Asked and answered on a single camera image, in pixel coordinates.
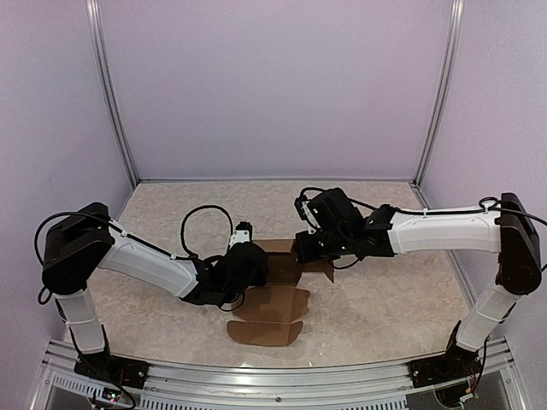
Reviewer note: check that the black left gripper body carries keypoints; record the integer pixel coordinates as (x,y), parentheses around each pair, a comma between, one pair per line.
(260,280)

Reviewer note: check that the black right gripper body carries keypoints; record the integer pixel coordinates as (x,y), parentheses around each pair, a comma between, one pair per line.
(332,247)

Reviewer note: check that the brown cardboard box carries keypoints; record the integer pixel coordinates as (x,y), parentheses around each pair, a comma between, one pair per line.
(272,315)

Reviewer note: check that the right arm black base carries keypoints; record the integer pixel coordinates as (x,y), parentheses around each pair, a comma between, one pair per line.
(452,364)

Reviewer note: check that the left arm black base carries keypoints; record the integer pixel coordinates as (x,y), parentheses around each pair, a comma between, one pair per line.
(113,369)

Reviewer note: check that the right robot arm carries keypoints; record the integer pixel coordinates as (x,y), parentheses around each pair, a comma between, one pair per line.
(499,226)

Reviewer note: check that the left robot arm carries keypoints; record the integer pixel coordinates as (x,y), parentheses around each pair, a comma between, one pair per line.
(78,243)

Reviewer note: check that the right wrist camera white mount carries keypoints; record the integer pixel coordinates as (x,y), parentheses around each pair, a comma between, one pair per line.
(301,205)

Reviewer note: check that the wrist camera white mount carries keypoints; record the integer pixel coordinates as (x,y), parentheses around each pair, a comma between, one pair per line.
(242,233)
(301,205)

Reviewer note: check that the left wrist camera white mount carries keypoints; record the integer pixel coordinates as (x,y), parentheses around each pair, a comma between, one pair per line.
(242,233)

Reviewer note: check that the right aluminium frame post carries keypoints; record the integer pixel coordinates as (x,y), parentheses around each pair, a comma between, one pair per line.
(442,91)

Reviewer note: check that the aluminium frame post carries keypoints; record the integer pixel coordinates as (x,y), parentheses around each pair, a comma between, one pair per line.
(94,18)
(442,91)

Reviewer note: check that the left aluminium frame post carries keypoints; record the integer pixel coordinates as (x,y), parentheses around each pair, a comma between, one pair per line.
(94,18)

